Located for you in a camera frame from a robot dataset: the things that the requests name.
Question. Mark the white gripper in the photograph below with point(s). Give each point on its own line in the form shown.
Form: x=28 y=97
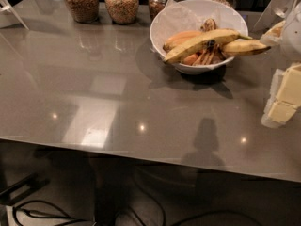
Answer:
x=293 y=35

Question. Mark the long yellow banana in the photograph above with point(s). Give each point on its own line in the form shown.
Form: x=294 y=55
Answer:
x=205 y=40

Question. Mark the yellow banana on right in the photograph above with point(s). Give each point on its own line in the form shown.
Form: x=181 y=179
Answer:
x=244 y=48

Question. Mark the dark spotted banana behind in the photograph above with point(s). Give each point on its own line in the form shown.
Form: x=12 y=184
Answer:
x=209 y=25

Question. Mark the orange fruit in bowl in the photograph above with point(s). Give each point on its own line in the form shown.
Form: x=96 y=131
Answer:
x=178 y=38

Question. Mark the white stand at right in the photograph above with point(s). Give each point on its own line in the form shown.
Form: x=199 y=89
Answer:
x=276 y=10

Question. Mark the white stand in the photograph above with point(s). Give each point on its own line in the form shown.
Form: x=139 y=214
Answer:
x=276 y=10
x=9 y=16

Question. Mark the white paper liner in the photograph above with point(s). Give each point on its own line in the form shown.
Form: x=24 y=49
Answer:
x=182 y=16

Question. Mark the glass jar of grains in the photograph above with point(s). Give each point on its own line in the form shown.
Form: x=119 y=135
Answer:
x=83 y=11
x=122 y=11

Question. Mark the glass jar of grains left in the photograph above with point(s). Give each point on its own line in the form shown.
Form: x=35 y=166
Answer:
x=83 y=11

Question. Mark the white stand at left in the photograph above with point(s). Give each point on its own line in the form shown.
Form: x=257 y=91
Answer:
x=9 y=16

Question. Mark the table pedestal leg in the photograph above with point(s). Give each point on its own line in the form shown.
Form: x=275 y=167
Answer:
x=112 y=186

